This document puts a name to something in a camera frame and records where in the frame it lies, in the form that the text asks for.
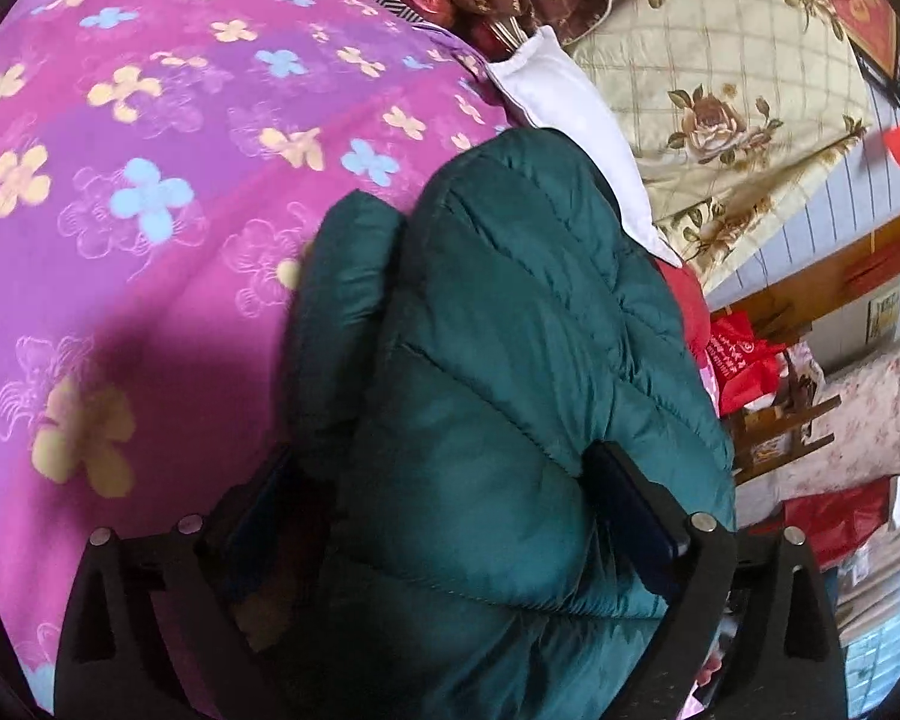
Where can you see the red plastic bag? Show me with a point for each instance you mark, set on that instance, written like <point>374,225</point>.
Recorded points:
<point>832,525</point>

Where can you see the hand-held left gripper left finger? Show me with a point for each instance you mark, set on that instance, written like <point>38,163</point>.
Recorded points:
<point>262,532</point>

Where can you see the red diamond wall decoration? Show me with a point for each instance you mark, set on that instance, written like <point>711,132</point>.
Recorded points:
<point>866,22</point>

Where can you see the wooden chair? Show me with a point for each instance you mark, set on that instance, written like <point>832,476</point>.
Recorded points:
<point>780,435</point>

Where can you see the pale floral mattress cloth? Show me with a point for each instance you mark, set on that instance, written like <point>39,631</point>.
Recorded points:
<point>877,405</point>

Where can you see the pink floral bedsheet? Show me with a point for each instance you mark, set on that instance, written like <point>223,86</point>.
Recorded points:
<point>157,240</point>

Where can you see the red ruffled cushion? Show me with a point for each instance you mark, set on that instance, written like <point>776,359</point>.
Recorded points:
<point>686,307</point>

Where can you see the white pillow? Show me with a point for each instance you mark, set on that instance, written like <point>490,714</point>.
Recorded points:
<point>570,97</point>

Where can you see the red shopping bag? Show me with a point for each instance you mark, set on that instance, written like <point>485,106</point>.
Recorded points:
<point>742,367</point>

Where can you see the beige floral quilt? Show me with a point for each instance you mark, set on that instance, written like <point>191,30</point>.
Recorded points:
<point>720,52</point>

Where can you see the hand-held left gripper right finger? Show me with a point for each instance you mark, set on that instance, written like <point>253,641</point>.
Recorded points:
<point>637,525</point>

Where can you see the brown wooden frame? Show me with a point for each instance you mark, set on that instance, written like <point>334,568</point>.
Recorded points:
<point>817,277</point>

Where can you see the dark green puffer jacket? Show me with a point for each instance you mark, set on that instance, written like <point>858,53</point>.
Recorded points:
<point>495,352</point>

